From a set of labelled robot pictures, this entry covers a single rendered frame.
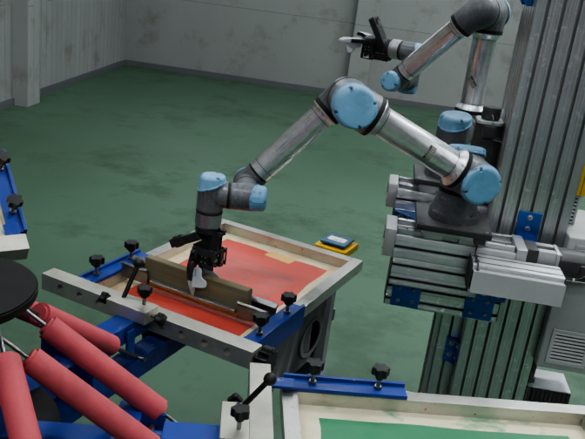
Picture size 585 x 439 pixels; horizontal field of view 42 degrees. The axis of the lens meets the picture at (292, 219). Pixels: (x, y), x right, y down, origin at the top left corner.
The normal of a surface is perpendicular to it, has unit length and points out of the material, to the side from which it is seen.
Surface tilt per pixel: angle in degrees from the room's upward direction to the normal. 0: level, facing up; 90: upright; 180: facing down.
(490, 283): 90
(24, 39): 90
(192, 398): 0
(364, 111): 87
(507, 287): 90
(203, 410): 0
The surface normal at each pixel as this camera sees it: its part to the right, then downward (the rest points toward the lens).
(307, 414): 0.12, -0.94
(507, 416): 0.05, 0.34
